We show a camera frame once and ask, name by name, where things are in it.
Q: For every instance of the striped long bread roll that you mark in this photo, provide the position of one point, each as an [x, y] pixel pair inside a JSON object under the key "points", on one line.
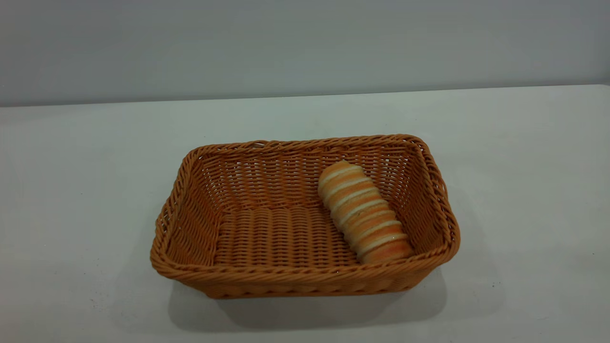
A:
{"points": [[362, 214]]}

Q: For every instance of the orange woven wicker basket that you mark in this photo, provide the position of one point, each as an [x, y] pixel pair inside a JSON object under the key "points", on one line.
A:
{"points": [[267, 238]]}

